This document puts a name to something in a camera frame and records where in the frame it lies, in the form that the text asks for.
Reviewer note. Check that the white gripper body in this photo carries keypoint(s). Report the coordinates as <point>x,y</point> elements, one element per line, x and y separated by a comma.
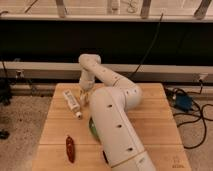
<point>87,80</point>

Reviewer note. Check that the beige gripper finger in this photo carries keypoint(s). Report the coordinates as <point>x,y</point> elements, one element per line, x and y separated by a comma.
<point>86,99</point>
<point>81,95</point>

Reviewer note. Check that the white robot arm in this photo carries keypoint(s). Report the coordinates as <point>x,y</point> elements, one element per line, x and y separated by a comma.
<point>123,148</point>

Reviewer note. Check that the green ceramic bowl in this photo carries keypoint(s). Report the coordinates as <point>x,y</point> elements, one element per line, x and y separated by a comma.
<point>93,129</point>

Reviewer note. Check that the white tube bottle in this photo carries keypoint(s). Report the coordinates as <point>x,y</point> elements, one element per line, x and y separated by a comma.
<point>72,103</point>

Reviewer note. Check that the red chili pepper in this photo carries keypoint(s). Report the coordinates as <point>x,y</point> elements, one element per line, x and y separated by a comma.
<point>70,149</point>

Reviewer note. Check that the black smartphone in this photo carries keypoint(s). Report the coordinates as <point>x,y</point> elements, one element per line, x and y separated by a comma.
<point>105,157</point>

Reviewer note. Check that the blue power box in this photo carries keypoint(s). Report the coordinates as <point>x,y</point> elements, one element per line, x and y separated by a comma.
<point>183,102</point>

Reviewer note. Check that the left wall outlet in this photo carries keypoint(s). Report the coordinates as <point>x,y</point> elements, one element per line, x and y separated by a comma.
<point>19,74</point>

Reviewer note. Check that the wall power outlet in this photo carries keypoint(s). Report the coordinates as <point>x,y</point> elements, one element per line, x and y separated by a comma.
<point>202,77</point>

